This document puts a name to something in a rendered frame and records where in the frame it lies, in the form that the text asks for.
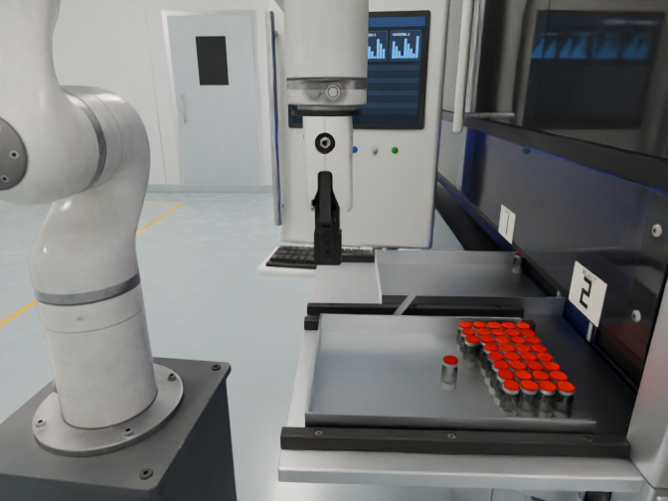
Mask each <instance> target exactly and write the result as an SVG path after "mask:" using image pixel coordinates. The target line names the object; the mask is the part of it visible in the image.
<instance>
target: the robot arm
mask: <svg viewBox="0 0 668 501"><path fill-rule="evenodd" d="M274 1H275V3H276V4H277V5H278V7H279V8H280V9H281V11H282V12H283V13H284V33H285V61H286V79H287V81H286V94H287V104H297V109H293V110H292V115H296V116H303V158H304V180H305V195H306V206H307V209H308V210H309V211H311V212H313V209H314V214H315V230H314V263H315V264H316V265H340V264H341V262H342V229H340V209H346V212H350V211H351V210H352V205H353V122H352V116H355V115H362V109H356V106H357V104H366V103H367V71H368V21H369V0H274ZM60 5H61V0H0V200H1V201H4V202H8V203H12V204H17V205H28V206H31V205H43V204H49V203H52V202H53V203H52V206H51V208H50V210H49V212H48V215H47V217H46V219H45V220H44V222H43V223H42V225H41V227H40V229H39V231H38V233H37V235H36V237H35V239H34V241H33V243H32V246H31V248H30V251H29V257H28V263H29V271H30V277H31V281H32V286H33V290H34V294H35V299H36V303H37V308H38V312H39V316H40V320H41V325H42V329H43V333H44V337H45V342H46V346H47V350H48V354H49V358H50V363H51V367H52V371H53V375H54V380H53V384H52V389H53V392H52V393H51V394H50V395H49V396H48V397H47V398H46V399H45V400H44V401H43V402H42V403H41V404H40V406H39V407H38V409H37V410H36V412H35V414H34V417H33V422H32V429H33V433H34V437H35V440H36V441H37V442H38V443H39V445H40V446H42V447H43V448H44V449H46V450H47V451H49V452H52V453H54V454H58V455H63V456H78V457H82V456H93V455H100V454H104V453H109V452H113V451H116V450H119V449H122V448H125V447H127V446H129V445H132V444H134V443H137V442H139V441H141V440H142V439H144V438H146V437H148V436H150V435H151V434H153V433H154V432H156V431H157V430H159V429H160V428H161V427H163V426H164V425H165V424H166V423H167V422H168V421H169V420H170V419H171V418H172V417H173V416H174V415H175V413H176V412H178V410H179V408H180V406H181V405H182V401H183V398H184V390H183V384H182V381H181V379H180V377H179V376H178V375H177V374H176V373H175V372H173V371H172V370H171V369H168V368H166V367H164V366H160V365H157V364H153V358H152V351H151V344H150V338H149V331H148V324H147V318H146V311H145V304H144V297H143V291H142V284H141V277H140V271H139V264H138V258H137V252H136V232H137V227H138V223H139V219H140V215H141V211H142V207H143V204H144V199H145V195H146V190H147V186H148V180H149V173H150V145H149V139H148V135H147V132H146V128H145V126H144V123H143V121H142V119H141V117H140V115H139V113H138V112H137V110H136V109H135V108H134V107H133V105H132V104H131V103H130V102H129V101H127V100H126V99H125V98H123V97H122V96H120V95H119V94H117V93H115V92H112V91H110V90H107V89H104V88H101V87H96V86H86V85H60V84H59V81H58V79H57V75H56V71H55V66H54V60H53V36H54V30H55V27H56V24H57V21H58V18H59V13H60Z"/></svg>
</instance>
